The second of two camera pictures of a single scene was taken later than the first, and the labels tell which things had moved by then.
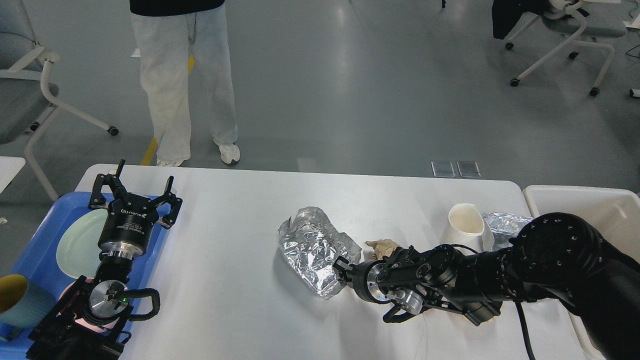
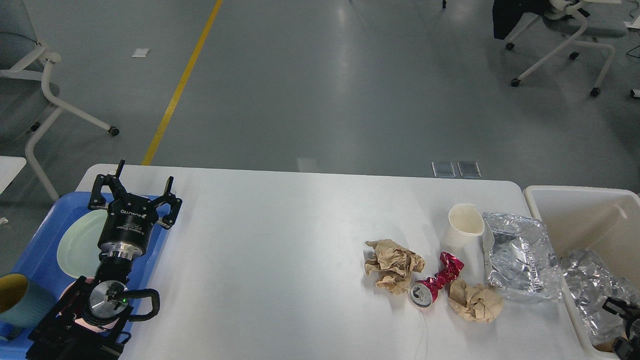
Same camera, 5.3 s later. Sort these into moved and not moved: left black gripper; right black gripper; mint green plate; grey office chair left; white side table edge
Moved: right black gripper
Not moved: grey office chair left; left black gripper; mint green plate; white side table edge
